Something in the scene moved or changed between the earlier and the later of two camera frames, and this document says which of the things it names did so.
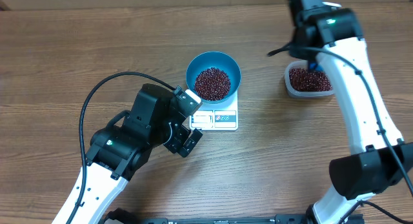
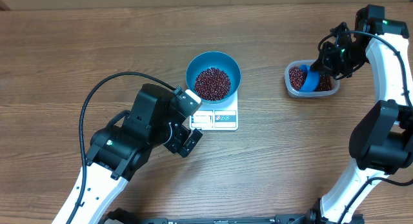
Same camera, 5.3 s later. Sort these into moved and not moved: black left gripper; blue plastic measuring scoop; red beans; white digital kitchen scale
Moved: blue plastic measuring scoop
Not moved: red beans; black left gripper; white digital kitchen scale
